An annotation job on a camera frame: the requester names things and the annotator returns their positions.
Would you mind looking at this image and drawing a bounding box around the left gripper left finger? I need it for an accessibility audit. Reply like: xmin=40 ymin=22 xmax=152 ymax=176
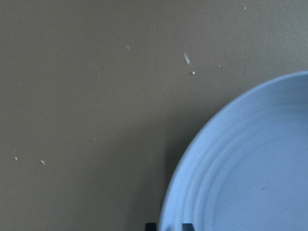
xmin=145 ymin=223 xmax=156 ymax=231

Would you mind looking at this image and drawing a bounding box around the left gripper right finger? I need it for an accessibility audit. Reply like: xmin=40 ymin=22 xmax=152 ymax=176
xmin=182 ymin=223 xmax=194 ymax=231

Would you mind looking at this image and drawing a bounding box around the blue round plate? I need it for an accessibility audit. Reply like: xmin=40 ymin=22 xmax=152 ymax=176
xmin=158 ymin=72 xmax=308 ymax=231

